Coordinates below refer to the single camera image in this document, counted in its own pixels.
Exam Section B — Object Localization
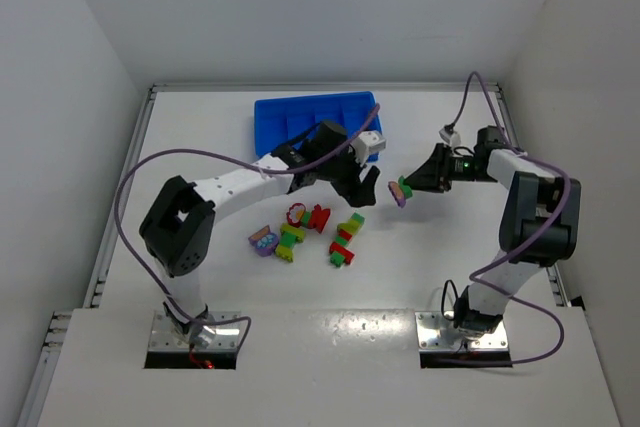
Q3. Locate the green square lego brick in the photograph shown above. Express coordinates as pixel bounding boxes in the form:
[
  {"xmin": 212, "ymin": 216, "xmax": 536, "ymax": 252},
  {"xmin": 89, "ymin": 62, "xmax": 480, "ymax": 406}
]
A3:
[{"xmin": 349, "ymin": 212, "xmax": 365, "ymax": 226}]

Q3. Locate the purple butterfly lego brick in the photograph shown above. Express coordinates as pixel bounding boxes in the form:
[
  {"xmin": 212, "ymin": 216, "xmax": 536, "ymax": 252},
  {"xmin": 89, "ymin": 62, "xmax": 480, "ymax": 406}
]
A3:
[{"xmin": 388, "ymin": 181, "xmax": 406, "ymax": 208}]

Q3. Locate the green curved lego brick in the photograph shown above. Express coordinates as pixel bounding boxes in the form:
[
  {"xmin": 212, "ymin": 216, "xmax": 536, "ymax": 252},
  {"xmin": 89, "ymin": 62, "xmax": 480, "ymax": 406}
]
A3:
[{"xmin": 397, "ymin": 176, "xmax": 413, "ymax": 200}]

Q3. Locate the red small lego brick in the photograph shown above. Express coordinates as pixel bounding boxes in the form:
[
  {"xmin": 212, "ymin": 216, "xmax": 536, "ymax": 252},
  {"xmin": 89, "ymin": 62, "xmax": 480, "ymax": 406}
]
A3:
[{"xmin": 334, "ymin": 231, "xmax": 352, "ymax": 246}]

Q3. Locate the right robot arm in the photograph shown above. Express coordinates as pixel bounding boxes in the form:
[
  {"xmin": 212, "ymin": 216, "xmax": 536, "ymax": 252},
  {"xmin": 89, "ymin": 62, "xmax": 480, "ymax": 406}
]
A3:
[{"xmin": 388, "ymin": 126, "xmax": 582, "ymax": 338}]

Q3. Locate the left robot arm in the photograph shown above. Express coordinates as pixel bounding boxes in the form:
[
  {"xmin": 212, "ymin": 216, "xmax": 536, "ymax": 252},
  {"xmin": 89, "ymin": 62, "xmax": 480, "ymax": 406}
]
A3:
[{"xmin": 139, "ymin": 120, "xmax": 386, "ymax": 337}]

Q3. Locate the red crown lego piece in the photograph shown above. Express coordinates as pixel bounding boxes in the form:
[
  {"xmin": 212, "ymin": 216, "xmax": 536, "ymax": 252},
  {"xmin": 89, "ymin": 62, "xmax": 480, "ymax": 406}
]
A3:
[{"xmin": 307, "ymin": 204, "xmax": 331, "ymax": 234}]

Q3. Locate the green brick beside flower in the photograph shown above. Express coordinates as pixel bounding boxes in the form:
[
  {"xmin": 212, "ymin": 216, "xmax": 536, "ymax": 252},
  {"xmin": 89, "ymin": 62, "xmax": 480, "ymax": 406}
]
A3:
[{"xmin": 301, "ymin": 211, "xmax": 312, "ymax": 228}]

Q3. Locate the red flower lego brick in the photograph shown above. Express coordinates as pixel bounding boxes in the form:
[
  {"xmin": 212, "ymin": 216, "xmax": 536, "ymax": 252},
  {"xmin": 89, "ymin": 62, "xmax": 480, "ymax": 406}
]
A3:
[{"xmin": 286, "ymin": 203, "xmax": 306, "ymax": 227}]

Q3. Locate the lime green lego stack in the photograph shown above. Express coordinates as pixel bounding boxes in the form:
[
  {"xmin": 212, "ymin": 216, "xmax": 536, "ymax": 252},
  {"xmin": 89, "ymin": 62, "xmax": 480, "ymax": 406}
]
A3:
[{"xmin": 274, "ymin": 223, "xmax": 306, "ymax": 262}]

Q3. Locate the blue divided plastic bin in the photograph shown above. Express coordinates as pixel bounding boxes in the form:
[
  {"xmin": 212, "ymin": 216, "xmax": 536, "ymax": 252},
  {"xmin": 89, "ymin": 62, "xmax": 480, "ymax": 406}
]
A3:
[{"xmin": 254, "ymin": 91, "xmax": 376, "ymax": 157}]

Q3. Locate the purple paw lego brick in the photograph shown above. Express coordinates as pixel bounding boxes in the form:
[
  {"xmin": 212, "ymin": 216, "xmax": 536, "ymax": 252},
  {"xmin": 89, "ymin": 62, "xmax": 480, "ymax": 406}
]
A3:
[{"xmin": 248, "ymin": 225, "xmax": 279, "ymax": 257}]

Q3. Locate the white front board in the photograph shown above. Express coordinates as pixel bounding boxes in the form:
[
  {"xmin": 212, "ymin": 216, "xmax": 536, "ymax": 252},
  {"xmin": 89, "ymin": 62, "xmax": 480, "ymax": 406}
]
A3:
[{"xmin": 40, "ymin": 307, "xmax": 618, "ymax": 426}]

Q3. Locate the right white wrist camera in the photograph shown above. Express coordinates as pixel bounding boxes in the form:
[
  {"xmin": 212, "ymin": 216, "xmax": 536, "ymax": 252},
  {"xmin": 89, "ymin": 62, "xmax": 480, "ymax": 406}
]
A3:
[{"xmin": 439, "ymin": 125, "xmax": 461, "ymax": 148}]

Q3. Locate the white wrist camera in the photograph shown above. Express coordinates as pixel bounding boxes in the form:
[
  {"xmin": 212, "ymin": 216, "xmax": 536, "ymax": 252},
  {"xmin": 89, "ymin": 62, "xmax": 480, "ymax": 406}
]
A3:
[
  {"xmin": 439, "ymin": 125, "xmax": 461, "ymax": 148},
  {"xmin": 351, "ymin": 130, "xmax": 386, "ymax": 165}
]

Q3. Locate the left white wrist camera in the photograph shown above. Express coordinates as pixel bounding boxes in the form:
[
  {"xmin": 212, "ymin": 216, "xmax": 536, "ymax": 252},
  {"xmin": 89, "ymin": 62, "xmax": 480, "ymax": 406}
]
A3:
[{"xmin": 351, "ymin": 130, "xmax": 386, "ymax": 165}]

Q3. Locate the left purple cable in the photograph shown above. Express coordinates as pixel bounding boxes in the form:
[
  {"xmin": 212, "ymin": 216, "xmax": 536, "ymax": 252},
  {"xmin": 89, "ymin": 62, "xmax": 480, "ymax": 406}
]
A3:
[{"xmin": 114, "ymin": 102, "xmax": 382, "ymax": 353}]

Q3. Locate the purple cable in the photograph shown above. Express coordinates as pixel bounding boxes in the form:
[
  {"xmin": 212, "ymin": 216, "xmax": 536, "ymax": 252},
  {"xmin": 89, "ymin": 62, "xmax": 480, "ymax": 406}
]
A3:
[
  {"xmin": 114, "ymin": 102, "xmax": 382, "ymax": 353},
  {"xmin": 452, "ymin": 70, "xmax": 572, "ymax": 365}
]

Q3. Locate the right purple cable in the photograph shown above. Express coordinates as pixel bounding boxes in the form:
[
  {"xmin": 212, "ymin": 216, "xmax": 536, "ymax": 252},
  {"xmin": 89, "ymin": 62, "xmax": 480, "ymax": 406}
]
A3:
[{"xmin": 452, "ymin": 70, "xmax": 572, "ymax": 365}]

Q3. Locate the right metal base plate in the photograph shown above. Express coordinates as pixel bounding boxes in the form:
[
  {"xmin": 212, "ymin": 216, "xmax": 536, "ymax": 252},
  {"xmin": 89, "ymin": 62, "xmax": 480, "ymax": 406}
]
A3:
[{"xmin": 415, "ymin": 311, "xmax": 509, "ymax": 354}]

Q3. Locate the metal base plate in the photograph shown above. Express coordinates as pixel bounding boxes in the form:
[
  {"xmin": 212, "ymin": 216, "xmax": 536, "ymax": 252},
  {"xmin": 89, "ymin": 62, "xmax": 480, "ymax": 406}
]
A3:
[
  {"xmin": 415, "ymin": 311, "xmax": 509, "ymax": 354},
  {"xmin": 148, "ymin": 312, "xmax": 241, "ymax": 354}
]

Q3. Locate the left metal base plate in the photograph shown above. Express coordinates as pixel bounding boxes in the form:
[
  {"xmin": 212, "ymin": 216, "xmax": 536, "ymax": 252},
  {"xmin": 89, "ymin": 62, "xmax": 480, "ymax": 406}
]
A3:
[{"xmin": 148, "ymin": 312, "xmax": 241, "ymax": 354}]

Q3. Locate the left aluminium frame rail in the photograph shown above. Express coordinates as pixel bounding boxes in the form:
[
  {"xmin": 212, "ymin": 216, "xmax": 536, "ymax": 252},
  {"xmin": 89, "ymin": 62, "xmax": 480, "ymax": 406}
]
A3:
[{"xmin": 14, "ymin": 86, "xmax": 156, "ymax": 427}]

